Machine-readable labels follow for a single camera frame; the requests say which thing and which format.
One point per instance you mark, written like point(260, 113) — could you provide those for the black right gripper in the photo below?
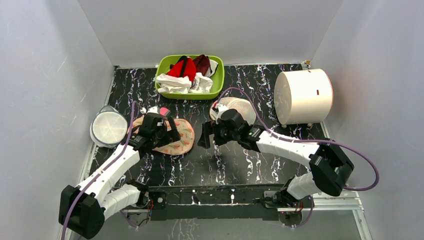
point(213, 133)

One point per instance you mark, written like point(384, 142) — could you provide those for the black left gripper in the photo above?
point(170, 136)

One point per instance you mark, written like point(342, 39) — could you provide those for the floral mesh laundry bag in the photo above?
point(184, 145)

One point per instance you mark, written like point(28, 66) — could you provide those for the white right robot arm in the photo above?
point(329, 168)

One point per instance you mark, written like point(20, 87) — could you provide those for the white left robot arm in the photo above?
point(84, 208)

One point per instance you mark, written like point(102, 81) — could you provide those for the white mesh laundry bag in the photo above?
point(243, 107)

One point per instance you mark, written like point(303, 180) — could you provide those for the grey round mesh laundry bag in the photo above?
point(108, 128)

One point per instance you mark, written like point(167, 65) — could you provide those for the small pink block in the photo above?
point(165, 112)

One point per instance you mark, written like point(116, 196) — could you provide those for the white crumpled garment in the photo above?
point(182, 85)

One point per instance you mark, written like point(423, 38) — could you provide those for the dark red white garment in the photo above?
point(206, 66)

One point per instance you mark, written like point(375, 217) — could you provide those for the red black garment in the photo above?
point(185, 67)

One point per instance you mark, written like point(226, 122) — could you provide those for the green plastic basin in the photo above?
point(218, 79)

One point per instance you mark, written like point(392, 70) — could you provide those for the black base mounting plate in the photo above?
point(288, 218)

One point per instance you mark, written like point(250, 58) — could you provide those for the white cylindrical drum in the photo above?
point(302, 96)

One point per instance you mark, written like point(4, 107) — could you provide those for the aluminium frame rail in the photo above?
point(334, 200)

